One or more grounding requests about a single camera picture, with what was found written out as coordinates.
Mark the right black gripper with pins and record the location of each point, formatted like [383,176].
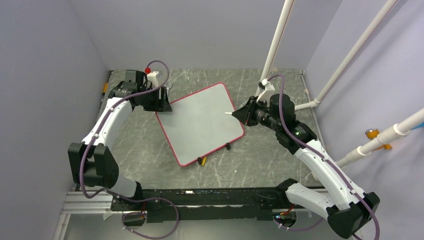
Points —
[245,114]

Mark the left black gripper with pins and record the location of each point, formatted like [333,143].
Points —
[162,105]

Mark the red-framed whiteboard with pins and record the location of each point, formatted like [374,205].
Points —
[197,125]

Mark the yellow marker cap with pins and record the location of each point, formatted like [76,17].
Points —
[203,161]

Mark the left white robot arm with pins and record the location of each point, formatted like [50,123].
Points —
[91,160]

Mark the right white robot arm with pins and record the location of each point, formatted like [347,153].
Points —
[346,206]

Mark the silver wrench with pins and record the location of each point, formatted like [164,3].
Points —
[169,88]

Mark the orange tool at edge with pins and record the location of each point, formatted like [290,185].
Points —
[105,89]

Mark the white PVC pipe right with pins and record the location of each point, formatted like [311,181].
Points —
[395,132]

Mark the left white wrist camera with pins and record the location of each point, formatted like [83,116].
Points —
[153,76]

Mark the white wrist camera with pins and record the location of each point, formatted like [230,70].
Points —
[153,76]
[264,91]

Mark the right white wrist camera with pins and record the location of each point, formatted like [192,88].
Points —
[264,91]

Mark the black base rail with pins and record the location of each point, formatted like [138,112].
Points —
[260,203]

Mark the white PVC pipe frame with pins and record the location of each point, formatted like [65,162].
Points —
[301,54]

